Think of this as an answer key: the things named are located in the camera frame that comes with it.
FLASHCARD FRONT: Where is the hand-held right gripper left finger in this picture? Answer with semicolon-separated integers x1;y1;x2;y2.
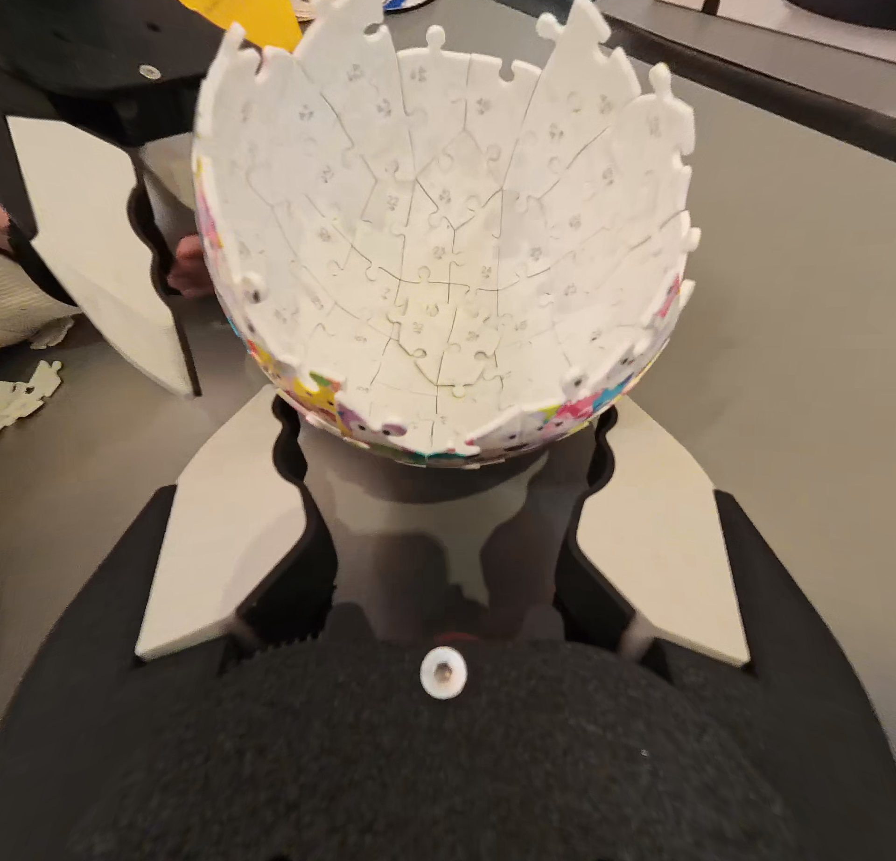
134;384;340;660

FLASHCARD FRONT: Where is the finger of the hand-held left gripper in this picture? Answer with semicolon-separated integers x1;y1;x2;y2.
6;114;204;396
139;142;203;245

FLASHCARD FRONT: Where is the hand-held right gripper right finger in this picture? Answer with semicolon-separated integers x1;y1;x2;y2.
552;394;753;667

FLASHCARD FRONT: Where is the colourful puzzle ball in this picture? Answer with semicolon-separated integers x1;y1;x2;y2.
190;0;702;469

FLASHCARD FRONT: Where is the person's left forearm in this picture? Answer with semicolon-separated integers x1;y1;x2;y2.
0;252;79;350

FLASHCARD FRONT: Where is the puzzle ball cardboard box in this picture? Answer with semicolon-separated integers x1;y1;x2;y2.
654;0;896;45

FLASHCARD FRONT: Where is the person's left hand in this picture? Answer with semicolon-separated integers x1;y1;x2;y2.
168;233;211;297

